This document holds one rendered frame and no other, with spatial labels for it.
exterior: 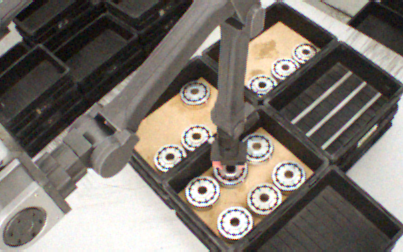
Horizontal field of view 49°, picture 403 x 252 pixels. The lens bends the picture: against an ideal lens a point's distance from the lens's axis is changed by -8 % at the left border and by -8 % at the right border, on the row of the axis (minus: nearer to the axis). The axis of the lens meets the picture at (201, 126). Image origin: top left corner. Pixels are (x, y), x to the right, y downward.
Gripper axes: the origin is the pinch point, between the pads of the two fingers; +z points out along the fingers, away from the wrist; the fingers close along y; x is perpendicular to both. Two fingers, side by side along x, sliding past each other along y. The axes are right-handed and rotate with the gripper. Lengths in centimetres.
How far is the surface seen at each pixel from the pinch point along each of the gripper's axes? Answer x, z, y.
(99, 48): -98, 49, 78
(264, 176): 0.5, 4.2, -10.3
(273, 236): 20.1, 4.7, -13.8
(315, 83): -36.3, 3.1, -27.2
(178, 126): -17.3, 4.5, 18.6
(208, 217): 14.8, 4.8, 5.6
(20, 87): -63, 40, 111
